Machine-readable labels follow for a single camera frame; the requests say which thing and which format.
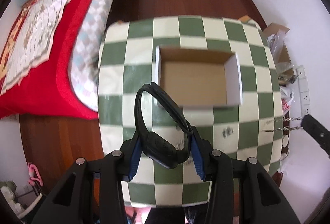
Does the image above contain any pink plush toy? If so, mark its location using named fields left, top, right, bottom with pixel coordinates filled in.
left=27, top=162, right=44, bottom=187

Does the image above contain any checkered mattress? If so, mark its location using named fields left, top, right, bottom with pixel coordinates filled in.
left=68, top=0, right=113, bottom=112

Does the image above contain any open cardboard box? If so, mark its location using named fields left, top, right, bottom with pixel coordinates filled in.
left=154, top=46, right=243, bottom=109

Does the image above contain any green checkered tablecloth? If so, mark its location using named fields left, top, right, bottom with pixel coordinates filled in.
left=97, top=15, right=291, bottom=209

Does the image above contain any black smart watch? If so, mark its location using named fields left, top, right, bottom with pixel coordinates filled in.
left=134, top=82, right=192, bottom=169

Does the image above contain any red floral blanket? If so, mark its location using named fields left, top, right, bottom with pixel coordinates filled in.
left=1, top=0, right=97, bottom=120

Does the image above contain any brown cardboard carton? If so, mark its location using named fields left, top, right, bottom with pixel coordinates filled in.
left=263, top=23, right=297, bottom=86

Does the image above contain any red white plastic bag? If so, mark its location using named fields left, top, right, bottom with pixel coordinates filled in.
left=280, top=86, right=294, bottom=117

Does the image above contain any white power strip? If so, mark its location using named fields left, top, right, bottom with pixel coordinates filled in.
left=296, top=65, right=310, bottom=116

